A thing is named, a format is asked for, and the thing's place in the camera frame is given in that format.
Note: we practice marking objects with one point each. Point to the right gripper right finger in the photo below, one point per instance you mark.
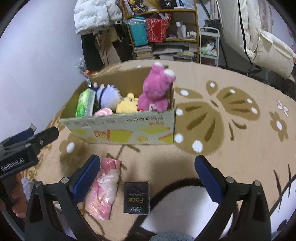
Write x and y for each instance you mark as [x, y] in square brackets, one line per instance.
[212, 179]

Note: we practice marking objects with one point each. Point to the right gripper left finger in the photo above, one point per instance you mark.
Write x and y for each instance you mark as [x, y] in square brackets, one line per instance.
[83, 178]

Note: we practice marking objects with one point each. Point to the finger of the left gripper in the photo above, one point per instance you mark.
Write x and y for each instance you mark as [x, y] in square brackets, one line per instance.
[44, 138]
[18, 138]

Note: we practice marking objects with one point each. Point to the pink plastic pack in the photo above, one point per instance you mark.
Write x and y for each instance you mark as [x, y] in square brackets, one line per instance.
[100, 199]

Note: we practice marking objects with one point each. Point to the green tissue pack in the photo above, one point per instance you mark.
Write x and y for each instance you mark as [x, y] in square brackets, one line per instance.
[85, 103]

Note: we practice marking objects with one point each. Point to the pink round plush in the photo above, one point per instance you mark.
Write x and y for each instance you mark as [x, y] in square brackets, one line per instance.
[103, 112]

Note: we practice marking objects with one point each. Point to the white haired plush doll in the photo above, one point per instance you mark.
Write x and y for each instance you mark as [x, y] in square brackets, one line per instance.
[107, 96]

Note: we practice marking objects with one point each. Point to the yellow plush toy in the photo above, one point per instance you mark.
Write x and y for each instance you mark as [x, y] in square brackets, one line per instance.
[128, 104]

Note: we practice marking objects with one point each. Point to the magenta plush bear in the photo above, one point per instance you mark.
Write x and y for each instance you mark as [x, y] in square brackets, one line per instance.
[155, 87]

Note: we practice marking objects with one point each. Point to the person's left hand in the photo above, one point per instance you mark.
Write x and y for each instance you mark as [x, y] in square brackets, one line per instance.
[20, 207]

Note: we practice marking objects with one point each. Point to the black Face tissue pack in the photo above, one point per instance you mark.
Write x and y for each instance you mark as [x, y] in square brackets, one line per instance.
[137, 198]

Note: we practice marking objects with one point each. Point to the open cardboard box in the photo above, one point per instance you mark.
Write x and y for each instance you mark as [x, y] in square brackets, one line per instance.
[138, 128]

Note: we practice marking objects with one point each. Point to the plastic bag on floor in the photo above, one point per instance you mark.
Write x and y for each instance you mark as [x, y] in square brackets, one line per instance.
[83, 69]

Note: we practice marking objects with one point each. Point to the black hanging garment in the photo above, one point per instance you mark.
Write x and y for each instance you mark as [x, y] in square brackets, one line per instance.
[91, 56]

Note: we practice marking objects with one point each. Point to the beige hanging trousers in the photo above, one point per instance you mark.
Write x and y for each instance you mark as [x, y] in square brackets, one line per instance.
[104, 45]

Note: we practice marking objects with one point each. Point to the white puffer jacket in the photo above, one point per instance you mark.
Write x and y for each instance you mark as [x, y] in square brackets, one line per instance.
[92, 16]

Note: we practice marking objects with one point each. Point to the stack of books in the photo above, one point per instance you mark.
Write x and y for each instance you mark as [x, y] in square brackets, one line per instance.
[144, 52]

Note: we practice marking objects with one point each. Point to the white utility cart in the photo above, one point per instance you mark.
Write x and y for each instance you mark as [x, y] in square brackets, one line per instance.
[209, 46]

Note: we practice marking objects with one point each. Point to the teal bag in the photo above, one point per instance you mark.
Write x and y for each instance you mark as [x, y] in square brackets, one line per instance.
[138, 29]

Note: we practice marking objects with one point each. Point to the wooden shelf unit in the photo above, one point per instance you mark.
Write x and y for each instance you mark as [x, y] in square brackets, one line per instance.
[167, 30]

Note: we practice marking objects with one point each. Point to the red gift bag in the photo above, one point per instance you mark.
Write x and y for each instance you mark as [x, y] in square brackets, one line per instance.
[157, 26]

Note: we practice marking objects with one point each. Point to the black box with 40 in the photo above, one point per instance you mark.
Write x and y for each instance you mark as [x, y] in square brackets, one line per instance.
[168, 4]

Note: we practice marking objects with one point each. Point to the wall power socket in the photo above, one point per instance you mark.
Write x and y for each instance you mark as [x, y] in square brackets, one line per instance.
[32, 127]

